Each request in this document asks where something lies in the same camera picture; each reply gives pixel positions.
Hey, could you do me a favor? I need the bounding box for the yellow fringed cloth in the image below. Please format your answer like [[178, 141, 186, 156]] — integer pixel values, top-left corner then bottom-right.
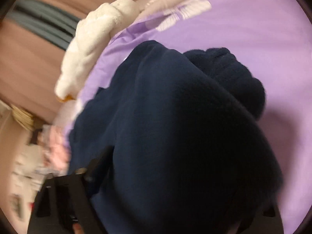
[[11, 104, 37, 130]]

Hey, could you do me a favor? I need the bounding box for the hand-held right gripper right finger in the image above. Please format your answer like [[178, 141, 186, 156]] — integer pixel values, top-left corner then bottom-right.
[[262, 204, 285, 234]]

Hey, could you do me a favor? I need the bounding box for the blue-grey curtain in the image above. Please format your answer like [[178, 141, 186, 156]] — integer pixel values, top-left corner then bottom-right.
[[5, 0, 82, 51]]

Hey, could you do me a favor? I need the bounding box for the white fluffy garment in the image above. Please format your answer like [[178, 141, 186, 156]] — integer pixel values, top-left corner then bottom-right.
[[56, 0, 142, 103]]

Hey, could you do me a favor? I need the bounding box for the pile of pink clothes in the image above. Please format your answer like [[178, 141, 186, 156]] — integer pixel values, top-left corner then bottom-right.
[[40, 124, 72, 172]]

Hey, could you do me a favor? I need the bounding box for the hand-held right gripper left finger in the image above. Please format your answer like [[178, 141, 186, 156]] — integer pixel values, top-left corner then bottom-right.
[[27, 146, 115, 234]]

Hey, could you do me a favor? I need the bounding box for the navy fleece jacket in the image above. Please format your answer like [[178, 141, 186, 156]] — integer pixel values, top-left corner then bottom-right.
[[67, 40, 284, 234]]

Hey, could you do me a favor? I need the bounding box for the purple floral blanket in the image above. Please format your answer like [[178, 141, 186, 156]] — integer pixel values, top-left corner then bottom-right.
[[65, 0, 312, 234]]

